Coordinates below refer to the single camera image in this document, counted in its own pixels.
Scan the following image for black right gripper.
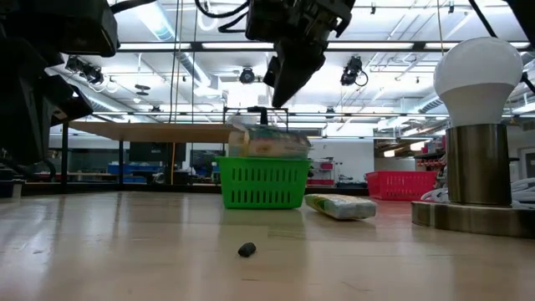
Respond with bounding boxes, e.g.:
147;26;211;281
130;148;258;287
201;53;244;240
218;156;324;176
246;0;357;108

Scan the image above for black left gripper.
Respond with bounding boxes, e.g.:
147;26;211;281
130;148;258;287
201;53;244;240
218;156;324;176
0;0;121;166

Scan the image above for yellow crayon box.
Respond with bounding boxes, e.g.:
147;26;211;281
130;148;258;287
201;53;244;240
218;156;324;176
248;140;311;160

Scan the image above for green plastic basket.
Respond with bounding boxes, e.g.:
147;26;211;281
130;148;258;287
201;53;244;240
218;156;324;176
216;156;313;210

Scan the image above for white lamp power cable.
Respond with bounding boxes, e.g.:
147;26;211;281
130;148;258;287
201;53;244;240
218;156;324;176
420;177;535;206

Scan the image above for blue storage bins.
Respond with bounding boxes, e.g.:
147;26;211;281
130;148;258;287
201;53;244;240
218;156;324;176
106;162;148;184

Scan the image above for white shelf with red bins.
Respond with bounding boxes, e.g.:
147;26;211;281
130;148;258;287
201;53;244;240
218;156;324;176
307;161;338;187

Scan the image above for dark monitor screen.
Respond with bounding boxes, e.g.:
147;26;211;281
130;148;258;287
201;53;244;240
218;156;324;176
128;141;187;164

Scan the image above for small wrapped crayon pack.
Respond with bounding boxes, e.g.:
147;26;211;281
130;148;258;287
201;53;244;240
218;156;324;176
303;192;377;222

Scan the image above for red plastic basket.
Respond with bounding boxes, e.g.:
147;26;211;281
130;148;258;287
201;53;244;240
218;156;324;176
365;170;438;202

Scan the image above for black round ceiling camera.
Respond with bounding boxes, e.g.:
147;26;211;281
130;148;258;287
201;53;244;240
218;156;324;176
238;65;257;85

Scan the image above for black ceiling device with cable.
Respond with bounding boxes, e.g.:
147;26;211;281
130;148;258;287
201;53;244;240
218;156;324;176
340;55;369;88

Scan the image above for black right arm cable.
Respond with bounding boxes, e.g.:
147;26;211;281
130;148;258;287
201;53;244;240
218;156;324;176
194;0;252;33

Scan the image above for thin black hanging cable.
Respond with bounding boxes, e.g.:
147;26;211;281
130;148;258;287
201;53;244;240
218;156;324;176
191;0;198;123

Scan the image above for white hanging ring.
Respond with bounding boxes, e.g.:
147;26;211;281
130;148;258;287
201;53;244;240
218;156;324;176
196;8;220;33

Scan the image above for wooden shelf riser black frame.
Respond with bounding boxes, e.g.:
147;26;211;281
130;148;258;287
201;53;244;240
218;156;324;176
60;105;290;196

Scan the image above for silver ventilation duct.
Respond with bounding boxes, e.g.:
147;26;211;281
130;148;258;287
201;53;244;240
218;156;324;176
131;0;229;101

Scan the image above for yellow hanging cable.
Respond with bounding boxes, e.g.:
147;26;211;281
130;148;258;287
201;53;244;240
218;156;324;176
170;0;184;186

